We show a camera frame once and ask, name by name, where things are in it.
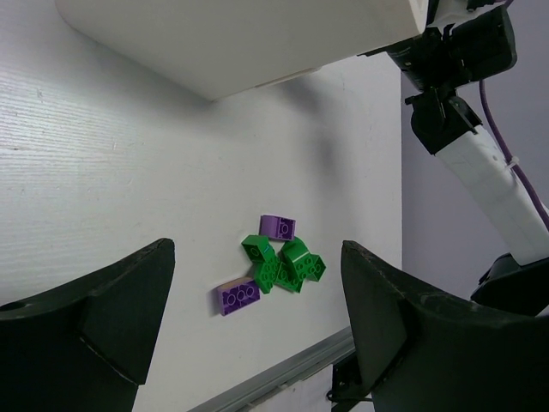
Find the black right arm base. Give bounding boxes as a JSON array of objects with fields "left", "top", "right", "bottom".
[{"left": 327, "top": 353, "right": 373, "bottom": 411}]

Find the small green lego brick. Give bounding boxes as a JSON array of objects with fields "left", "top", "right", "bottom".
[{"left": 241, "top": 234, "right": 275, "bottom": 263}]

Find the purple 2x3 lego brick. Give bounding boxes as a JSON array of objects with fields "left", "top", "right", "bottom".
[{"left": 215, "top": 276, "right": 261, "bottom": 316}]

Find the green 2x3 lego plate brick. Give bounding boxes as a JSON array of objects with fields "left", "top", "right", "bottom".
[{"left": 274, "top": 262, "right": 303, "bottom": 293}]

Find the aluminium front rail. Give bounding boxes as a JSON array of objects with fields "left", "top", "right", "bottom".
[{"left": 190, "top": 327, "right": 354, "bottom": 412}]

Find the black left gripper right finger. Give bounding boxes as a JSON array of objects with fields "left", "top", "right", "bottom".
[{"left": 341, "top": 241, "right": 548, "bottom": 411}]

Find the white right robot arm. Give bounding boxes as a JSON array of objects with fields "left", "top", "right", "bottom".
[{"left": 384, "top": 1, "right": 548, "bottom": 316}]

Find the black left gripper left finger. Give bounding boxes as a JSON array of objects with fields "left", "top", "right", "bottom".
[{"left": 1, "top": 239, "right": 175, "bottom": 411}]

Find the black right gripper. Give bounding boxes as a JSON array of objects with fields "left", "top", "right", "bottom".
[{"left": 363, "top": 3, "right": 517, "bottom": 93}]

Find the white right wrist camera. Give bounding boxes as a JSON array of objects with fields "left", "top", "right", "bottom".
[{"left": 425, "top": 0, "right": 510, "bottom": 30}]

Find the purple 2x2 lego brick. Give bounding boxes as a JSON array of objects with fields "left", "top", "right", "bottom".
[{"left": 259, "top": 215, "right": 296, "bottom": 241}]

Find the green 2x2 lego rightmost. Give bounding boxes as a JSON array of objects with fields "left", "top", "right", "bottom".
[{"left": 306, "top": 254, "right": 326, "bottom": 282}]

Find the green 2x2 lego brick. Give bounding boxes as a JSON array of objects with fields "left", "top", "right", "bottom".
[{"left": 253, "top": 256, "right": 281, "bottom": 294}]

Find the green 2x2 lego stacked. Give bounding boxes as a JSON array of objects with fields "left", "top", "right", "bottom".
[{"left": 281, "top": 237, "right": 314, "bottom": 281}]

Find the white drawer cabinet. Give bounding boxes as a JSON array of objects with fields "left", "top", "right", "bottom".
[{"left": 57, "top": 0, "right": 428, "bottom": 100}]

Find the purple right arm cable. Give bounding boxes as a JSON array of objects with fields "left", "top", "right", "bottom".
[{"left": 478, "top": 79, "right": 549, "bottom": 228}]

